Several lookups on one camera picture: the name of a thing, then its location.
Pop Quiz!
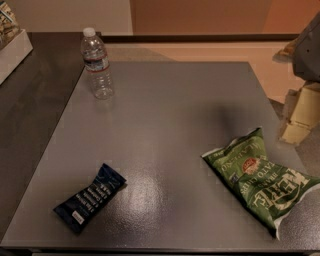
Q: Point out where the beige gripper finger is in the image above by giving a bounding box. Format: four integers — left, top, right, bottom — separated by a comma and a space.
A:
280, 82, 320, 145
275, 39, 298, 60

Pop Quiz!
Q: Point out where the green jalapeno chip bag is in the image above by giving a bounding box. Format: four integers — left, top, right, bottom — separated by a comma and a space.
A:
202, 127, 320, 237

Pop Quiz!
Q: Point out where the clear plastic water bottle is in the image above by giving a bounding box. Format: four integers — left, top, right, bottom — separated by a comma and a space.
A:
81, 27, 114, 99

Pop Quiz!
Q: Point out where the dark blue snack bar wrapper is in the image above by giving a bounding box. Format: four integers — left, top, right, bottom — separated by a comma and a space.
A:
53, 164, 126, 233

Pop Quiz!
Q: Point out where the white box with snacks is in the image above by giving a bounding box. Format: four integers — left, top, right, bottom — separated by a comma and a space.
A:
0, 0, 33, 84

